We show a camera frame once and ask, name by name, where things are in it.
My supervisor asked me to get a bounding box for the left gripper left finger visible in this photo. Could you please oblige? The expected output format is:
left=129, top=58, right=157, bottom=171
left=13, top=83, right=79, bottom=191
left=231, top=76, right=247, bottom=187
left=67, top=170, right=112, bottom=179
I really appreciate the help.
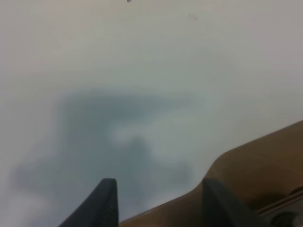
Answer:
left=60, top=178, right=119, bottom=227

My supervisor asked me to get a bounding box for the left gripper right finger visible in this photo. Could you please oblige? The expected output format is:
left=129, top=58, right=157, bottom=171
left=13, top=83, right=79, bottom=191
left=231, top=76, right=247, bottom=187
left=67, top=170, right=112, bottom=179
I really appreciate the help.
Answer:
left=202, top=178, right=267, bottom=227

